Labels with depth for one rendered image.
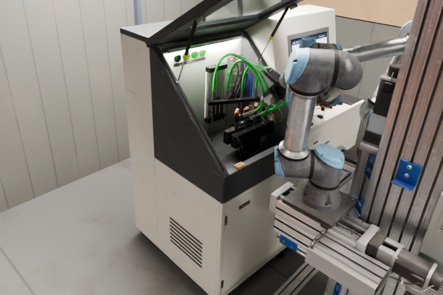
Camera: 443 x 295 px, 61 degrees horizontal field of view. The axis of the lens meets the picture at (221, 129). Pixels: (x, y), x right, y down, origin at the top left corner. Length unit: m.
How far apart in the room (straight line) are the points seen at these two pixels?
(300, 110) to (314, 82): 0.12
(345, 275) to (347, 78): 0.70
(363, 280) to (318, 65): 0.75
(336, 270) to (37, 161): 2.50
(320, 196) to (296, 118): 0.37
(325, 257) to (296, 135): 0.46
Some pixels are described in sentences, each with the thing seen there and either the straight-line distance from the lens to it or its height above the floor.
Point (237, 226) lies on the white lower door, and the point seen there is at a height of 0.57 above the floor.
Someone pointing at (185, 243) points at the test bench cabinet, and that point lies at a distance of 2.38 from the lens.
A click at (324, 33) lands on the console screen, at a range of 2.74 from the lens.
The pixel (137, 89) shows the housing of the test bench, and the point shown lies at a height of 1.18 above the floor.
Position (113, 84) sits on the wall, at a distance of 3.42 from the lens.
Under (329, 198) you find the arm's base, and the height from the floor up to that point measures 1.09.
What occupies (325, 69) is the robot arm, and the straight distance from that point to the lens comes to 1.20.
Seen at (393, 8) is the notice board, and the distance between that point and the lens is 3.92.
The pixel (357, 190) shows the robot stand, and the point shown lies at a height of 1.03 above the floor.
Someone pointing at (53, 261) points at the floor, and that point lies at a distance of 2.89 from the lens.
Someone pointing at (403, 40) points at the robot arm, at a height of 1.62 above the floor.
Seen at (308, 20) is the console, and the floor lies 1.51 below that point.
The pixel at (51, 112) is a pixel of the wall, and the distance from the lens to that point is 3.23.
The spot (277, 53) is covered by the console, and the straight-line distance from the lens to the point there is 2.33.
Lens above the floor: 1.98
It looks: 27 degrees down
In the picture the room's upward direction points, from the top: 3 degrees clockwise
